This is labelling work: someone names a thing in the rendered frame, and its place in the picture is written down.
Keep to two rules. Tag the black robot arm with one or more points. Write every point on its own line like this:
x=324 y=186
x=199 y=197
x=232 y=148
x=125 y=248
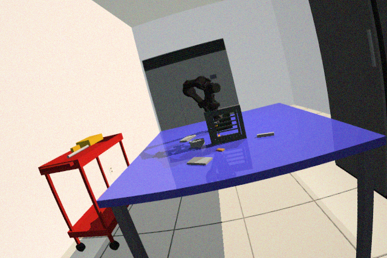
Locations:
x=200 y=83

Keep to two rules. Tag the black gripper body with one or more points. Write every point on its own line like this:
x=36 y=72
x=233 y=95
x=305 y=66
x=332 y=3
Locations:
x=212 y=101

